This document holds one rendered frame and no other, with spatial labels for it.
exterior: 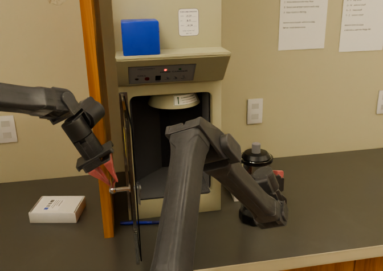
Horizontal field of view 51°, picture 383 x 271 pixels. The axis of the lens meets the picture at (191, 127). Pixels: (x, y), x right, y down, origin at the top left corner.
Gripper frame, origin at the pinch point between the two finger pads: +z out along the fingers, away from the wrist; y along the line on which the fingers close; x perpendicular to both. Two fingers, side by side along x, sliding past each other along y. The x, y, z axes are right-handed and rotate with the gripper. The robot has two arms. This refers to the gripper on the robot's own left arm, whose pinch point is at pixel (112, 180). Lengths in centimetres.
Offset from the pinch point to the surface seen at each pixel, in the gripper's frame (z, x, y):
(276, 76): 21, -64, -70
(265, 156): 22.6, -10.8, -41.5
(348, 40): 22, -63, -105
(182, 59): -17.0, -10.3, -32.6
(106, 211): 13.3, -13.6, 9.9
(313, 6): 2, -63, -96
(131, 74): -19.4, -14.9, -18.2
